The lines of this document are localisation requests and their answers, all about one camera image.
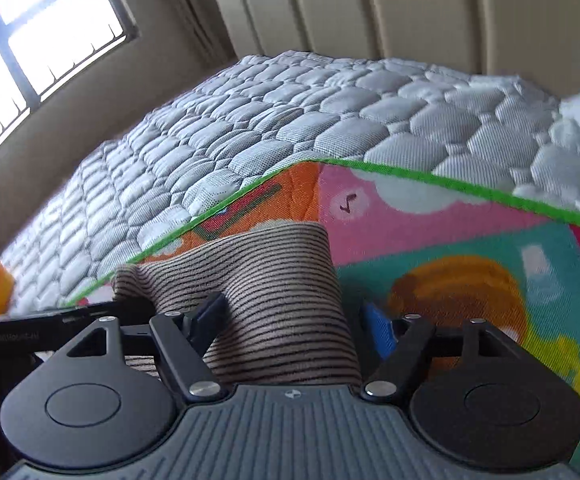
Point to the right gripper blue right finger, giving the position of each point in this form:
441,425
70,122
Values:
383,332

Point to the colourful cartoon play mat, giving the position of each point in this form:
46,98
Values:
413,244

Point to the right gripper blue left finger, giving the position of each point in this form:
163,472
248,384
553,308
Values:
202,325

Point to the grey quilted mattress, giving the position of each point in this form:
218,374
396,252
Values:
263,114

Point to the window with black frame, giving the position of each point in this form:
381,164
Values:
44,43

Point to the beige padded headboard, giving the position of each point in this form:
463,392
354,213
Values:
538,40

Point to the beige striped knit garment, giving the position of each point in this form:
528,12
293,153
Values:
285,323

